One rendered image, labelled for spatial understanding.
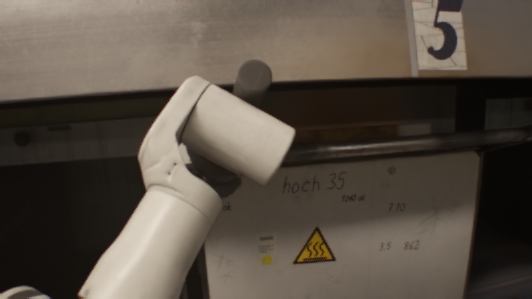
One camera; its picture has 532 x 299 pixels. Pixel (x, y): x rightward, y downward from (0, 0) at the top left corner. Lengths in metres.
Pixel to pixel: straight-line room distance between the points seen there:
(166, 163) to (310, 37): 0.30
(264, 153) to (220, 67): 0.19
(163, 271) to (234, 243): 0.49
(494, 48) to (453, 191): 0.36
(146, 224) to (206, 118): 0.12
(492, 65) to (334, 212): 0.40
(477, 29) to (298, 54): 0.30
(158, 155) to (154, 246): 0.08
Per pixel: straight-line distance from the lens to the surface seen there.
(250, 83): 0.39
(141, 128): 0.83
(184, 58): 0.53
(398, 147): 0.70
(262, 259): 0.82
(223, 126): 0.37
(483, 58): 0.69
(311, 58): 0.55
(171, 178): 0.34
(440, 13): 0.66
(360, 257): 0.88
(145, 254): 0.31
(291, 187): 0.77
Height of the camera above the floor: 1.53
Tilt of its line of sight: 13 degrees down
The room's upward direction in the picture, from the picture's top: 2 degrees counter-clockwise
